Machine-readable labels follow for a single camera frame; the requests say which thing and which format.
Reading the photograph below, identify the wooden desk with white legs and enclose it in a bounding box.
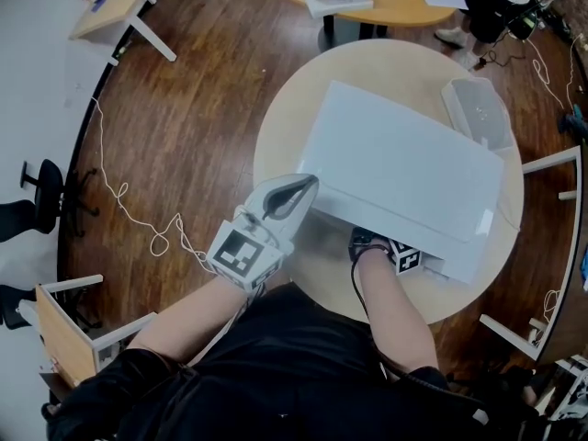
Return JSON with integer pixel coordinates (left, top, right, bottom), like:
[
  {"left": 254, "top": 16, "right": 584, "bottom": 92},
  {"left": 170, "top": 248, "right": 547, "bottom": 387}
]
[
  {"left": 68, "top": 0, "right": 220, "bottom": 63},
  {"left": 35, "top": 273, "right": 158, "bottom": 388}
]

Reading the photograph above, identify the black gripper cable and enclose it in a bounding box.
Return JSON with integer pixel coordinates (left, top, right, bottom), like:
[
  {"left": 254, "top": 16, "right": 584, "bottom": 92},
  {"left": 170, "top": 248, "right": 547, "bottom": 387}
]
[{"left": 350, "top": 245, "right": 373, "bottom": 321}]

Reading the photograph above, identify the white microwave oven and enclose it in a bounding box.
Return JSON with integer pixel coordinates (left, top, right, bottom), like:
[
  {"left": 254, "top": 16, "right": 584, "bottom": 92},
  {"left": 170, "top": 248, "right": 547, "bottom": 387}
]
[{"left": 293, "top": 79, "right": 505, "bottom": 286}]

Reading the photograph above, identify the round light wooden table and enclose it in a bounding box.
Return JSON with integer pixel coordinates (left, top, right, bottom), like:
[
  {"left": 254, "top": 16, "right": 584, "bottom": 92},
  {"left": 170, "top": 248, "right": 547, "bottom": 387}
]
[{"left": 253, "top": 38, "right": 525, "bottom": 325}]

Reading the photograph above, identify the dark curved desk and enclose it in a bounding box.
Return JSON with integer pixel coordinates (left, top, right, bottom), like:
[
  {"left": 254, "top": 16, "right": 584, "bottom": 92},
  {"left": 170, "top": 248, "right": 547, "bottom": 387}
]
[{"left": 480, "top": 146, "right": 588, "bottom": 367}]

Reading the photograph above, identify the white floor cable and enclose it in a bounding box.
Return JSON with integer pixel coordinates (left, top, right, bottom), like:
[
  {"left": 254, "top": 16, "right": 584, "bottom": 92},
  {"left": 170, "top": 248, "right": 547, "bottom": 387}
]
[
  {"left": 541, "top": 288, "right": 560, "bottom": 321},
  {"left": 531, "top": 32, "right": 582, "bottom": 109}
]

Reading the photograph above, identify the translucent plastic container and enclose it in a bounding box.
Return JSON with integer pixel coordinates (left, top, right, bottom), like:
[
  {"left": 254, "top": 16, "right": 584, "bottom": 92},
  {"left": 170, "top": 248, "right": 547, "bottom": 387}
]
[{"left": 440, "top": 76, "right": 515, "bottom": 153}]

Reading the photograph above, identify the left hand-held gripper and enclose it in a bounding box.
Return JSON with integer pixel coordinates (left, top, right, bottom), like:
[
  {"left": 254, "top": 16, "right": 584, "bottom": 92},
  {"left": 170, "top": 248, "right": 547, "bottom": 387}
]
[{"left": 206, "top": 172, "right": 321, "bottom": 296}]

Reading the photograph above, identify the black office chair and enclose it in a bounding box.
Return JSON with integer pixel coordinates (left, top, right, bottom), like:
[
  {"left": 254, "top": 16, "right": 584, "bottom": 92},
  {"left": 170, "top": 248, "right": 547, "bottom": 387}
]
[{"left": 0, "top": 158, "right": 100, "bottom": 247}]

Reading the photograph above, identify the person's right forearm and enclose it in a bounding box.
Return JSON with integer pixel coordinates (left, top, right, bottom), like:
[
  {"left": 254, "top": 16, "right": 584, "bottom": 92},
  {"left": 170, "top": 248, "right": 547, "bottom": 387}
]
[{"left": 356, "top": 248, "right": 440, "bottom": 371}]

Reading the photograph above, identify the person's black clothing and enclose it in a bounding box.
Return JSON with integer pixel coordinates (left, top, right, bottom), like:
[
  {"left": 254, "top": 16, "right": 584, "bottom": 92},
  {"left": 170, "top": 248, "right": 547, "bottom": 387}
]
[{"left": 45, "top": 282, "right": 543, "bottom": 441}]

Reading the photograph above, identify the long white extension cable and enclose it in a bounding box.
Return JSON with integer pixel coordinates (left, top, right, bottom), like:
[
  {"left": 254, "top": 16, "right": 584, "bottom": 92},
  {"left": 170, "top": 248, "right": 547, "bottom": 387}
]
[{"left": 91, "top": 96, "right": 217, "bottom": 275}]

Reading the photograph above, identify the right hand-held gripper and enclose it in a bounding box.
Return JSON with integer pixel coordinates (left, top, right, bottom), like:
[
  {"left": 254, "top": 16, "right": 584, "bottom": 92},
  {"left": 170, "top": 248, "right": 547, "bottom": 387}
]
[{"left": 350, "top": 226, "right": 423, "bottom": 276}]

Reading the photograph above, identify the person's left forearm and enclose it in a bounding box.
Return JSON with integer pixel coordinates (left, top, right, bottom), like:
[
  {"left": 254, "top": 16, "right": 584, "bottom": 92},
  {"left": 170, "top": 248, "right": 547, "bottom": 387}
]
[{"left": 126, "top": 276, "right": 249, "bottom": 367}]

